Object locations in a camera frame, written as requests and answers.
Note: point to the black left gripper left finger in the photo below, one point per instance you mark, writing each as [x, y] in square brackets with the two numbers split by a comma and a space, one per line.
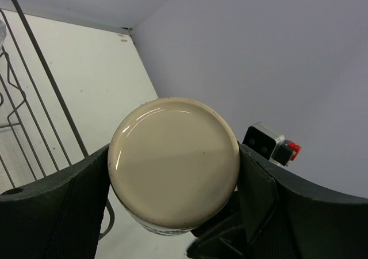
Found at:
[58, 216]

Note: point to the cream patterned large mug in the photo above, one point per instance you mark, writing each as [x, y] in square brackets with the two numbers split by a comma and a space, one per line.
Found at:
[173, 164]

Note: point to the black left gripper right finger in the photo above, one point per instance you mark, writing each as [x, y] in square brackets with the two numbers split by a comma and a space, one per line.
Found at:
[286, 216]

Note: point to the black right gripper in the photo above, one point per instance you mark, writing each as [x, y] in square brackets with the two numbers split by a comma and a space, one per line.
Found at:
[224, 235]

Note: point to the clear glass cup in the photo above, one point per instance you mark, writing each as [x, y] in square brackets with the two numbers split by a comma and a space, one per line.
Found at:
[3, 33]

